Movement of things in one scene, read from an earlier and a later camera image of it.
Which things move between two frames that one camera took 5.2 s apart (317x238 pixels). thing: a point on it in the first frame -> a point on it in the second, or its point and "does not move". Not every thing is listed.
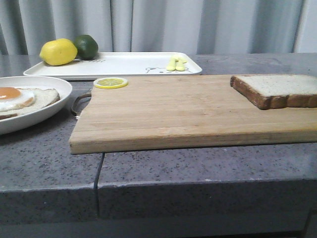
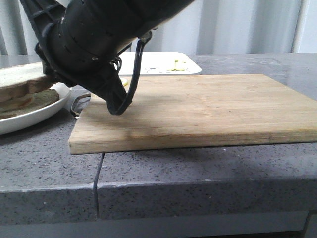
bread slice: [42, 97] does not move
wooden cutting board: [182, 112] does not move
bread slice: [275, 91] -> [19, 81]
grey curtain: [202, 26] does not move
